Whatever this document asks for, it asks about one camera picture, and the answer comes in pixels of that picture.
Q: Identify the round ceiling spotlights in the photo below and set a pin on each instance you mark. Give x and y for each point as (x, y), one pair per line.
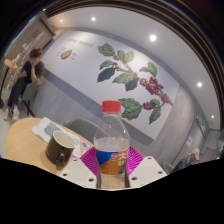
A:
(152, 37)

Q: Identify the white paper wall notice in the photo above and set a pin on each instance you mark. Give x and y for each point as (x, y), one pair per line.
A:
(189, 141)

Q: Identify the green exit sign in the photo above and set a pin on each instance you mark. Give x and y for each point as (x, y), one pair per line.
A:
(203, 121)

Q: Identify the coffee plant wall mural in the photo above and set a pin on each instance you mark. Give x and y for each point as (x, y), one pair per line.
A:
(83, 66)

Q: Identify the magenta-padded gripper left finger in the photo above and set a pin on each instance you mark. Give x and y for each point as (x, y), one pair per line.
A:
(80, 171)

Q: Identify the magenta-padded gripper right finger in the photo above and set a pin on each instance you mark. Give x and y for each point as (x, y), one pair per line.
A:
(145, 171)

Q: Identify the dark mug with white inside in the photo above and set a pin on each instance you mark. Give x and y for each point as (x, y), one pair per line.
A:
(58, 151)

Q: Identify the clear red-capped drink bottle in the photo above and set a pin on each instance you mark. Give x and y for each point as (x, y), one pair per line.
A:
(111, 146)

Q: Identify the white hanging banner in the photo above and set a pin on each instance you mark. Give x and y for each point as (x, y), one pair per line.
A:
(212, 138)

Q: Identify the small clear bottle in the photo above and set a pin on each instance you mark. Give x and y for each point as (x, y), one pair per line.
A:
(14, 60)

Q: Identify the small round wooden table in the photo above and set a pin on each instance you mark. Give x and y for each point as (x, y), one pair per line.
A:
(10, 64)

